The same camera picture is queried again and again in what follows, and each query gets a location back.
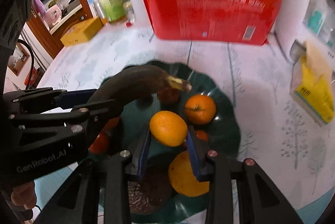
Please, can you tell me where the white cosmetics storage box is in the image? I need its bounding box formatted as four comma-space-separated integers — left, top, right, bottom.
274, 0, 334, 67

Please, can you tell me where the silver metal can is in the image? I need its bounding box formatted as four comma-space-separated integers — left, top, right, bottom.
94, 1, 108, 25

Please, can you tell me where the small red lychee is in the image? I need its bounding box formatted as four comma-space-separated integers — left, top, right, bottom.
157, 87, 180, 105

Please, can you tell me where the glass bottle green label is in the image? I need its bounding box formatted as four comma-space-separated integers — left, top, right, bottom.
99, 0, 125, 23

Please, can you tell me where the yellow tissue pack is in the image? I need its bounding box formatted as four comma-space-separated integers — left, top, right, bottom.
290, 41, 334, 125

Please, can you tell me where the large yellow orange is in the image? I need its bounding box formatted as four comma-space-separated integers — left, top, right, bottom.
168, 151, 210, 197

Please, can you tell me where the small yellow-orange kumquat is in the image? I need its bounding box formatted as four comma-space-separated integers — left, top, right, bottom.
149, 110, 188, 147

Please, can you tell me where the red cherry tomato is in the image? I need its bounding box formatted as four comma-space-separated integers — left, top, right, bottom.
195, 130, 209, 142

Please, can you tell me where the person's left hand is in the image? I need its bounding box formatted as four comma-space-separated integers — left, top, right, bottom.
1, 181, 37, 210

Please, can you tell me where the orange mandarin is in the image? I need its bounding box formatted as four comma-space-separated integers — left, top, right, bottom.
89, 117, 120, 155

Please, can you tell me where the dark overripe banana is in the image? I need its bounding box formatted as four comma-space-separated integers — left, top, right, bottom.
88, 65, 192, 105

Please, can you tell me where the white blue carton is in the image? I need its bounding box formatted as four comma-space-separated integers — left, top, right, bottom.
87, 0, 99, 17

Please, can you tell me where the tree pattern tablecloth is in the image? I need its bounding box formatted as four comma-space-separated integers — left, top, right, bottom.
39, 26, 334, 223

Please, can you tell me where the yellow cardboard box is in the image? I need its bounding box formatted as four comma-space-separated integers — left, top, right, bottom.
60, 17, 103, 47

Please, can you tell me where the white squeeze bottle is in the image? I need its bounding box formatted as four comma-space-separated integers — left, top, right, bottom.
130, 0, 151, 27

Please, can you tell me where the small glass jar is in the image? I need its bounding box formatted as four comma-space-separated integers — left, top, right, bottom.
123, 1, 135, 26

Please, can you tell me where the dark green scalloped plate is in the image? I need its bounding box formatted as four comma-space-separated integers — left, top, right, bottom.
111, 60, 241, 223

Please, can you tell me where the dark avocado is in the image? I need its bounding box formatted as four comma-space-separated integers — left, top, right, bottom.
128, 159, 173, 215

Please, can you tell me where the small orange tangerine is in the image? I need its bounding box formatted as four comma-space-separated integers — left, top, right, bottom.
184, 94, 216, 125

